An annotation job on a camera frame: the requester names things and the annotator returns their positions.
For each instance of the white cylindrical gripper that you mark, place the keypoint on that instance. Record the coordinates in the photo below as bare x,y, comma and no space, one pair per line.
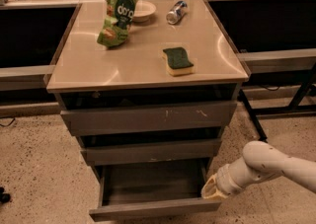
224,178

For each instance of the grey bottom drawer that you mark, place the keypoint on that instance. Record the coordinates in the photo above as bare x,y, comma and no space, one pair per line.
152,189

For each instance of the grey drawer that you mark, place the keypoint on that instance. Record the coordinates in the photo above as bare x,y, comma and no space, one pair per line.
154,146
151,110
152,189

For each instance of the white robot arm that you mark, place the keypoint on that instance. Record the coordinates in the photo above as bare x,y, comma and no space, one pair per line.
259,162

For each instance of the grey middle drawer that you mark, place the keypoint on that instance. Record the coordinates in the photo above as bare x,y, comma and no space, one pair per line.
154,146

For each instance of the grey drawer cabinet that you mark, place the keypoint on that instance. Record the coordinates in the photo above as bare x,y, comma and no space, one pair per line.
86,67

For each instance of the grey top drawer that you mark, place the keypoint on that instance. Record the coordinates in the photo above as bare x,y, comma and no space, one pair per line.
151,110

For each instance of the black metal table leg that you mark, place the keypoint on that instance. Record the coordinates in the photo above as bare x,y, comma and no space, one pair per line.
242,98

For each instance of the yellow green sponge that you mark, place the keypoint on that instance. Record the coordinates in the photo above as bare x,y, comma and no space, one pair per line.
177,61

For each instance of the silver soda can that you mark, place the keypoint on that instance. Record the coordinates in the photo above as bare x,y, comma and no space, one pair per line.
177,12

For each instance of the white bowl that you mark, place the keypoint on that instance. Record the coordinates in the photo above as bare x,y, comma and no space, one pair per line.
143,11

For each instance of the black object on floor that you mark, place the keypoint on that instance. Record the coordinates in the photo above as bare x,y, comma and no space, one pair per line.
4,197

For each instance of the green chip bag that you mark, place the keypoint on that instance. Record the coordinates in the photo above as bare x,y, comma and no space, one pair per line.
117,22

